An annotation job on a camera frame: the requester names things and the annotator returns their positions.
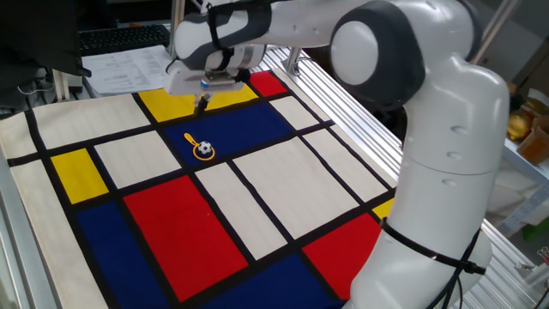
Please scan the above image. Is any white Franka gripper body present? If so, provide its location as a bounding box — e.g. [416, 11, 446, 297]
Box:
[165, 64, 246, 98]

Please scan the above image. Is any yellow bubble ring wand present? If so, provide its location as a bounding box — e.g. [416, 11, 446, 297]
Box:
[183, 132, 216, 162]

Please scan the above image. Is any stack of printed papers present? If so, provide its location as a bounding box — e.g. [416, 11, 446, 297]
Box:
[81, 45, 178, 97]

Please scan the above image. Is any black computer keyboard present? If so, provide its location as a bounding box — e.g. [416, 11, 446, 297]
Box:
[78, 24, 172, 57]

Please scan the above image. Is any Mondrian pattern cloth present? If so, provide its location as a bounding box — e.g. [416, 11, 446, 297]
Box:
[0, 70, 398, 309]

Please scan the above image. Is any black monitor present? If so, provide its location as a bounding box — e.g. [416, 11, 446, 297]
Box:
[0, 0, 93, 79]

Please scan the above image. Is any golden figurine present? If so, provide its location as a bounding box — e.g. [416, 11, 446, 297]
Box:
[507, 109, 534, 142]

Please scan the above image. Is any white plastic bag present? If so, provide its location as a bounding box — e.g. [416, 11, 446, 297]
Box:
[486, 161, 549, 227]

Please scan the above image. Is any grey metal shelf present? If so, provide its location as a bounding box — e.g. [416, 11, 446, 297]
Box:
[499, 136, 549, 237]

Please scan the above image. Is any orange translucent box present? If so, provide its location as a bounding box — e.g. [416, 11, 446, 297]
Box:
[516, 115, 549, 167]

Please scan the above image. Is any green object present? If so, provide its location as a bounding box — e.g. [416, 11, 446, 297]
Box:
[521, 216, 549, 244]

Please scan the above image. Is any upright aluminium profile post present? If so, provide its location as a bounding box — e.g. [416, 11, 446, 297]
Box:
[168, 0, 187, 57]

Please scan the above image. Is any short aluminium profile post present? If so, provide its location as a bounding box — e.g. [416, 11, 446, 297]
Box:
[52, 68, 72, 103]

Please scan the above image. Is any slanted aluminium profile post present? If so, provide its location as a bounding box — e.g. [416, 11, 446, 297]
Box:
[470, 0, 517, 66]

